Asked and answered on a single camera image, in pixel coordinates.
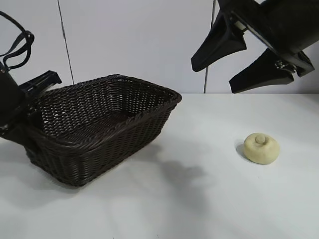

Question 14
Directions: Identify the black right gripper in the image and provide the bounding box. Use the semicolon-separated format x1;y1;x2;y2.
191;0;319;95

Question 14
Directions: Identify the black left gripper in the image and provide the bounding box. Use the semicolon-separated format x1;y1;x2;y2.
0;62;62;164

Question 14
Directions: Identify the dark brown wicker basket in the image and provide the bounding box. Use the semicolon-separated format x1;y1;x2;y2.
26;74;182;188

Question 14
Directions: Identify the pale yellow egg yolk pastry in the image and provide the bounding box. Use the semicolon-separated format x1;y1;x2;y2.
243;132;281;165

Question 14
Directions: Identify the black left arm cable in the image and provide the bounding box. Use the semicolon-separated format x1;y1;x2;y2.
0;11;35;71

